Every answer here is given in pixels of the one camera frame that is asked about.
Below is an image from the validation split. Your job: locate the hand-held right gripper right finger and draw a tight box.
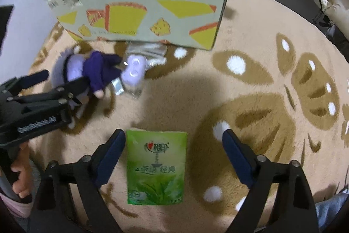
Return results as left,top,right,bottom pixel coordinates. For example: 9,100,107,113
222,129,319,233

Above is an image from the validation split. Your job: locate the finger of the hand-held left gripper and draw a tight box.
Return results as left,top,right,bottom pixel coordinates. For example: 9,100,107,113
0,70,50,97
7,76,91,113

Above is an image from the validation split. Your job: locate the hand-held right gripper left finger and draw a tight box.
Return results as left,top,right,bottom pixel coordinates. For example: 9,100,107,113
29,129,126,233

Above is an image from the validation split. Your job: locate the green tissue packet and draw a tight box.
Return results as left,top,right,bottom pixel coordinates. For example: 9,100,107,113
125,129,188,206

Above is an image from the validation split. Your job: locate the purple plush doll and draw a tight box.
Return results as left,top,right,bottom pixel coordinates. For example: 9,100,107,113
50,45,123,113

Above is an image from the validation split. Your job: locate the printed cardboard box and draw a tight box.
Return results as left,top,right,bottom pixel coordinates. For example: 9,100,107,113
47,0,234,51

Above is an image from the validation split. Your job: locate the person's left hand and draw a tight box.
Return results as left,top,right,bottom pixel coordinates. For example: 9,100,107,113
10,140,34,198

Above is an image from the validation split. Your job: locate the lilac item in clear wrapper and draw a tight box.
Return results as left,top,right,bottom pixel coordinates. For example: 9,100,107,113
112,41,168,100

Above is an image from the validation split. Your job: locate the person's leg in jeans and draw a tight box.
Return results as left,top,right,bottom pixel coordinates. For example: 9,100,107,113
315,191,349,232

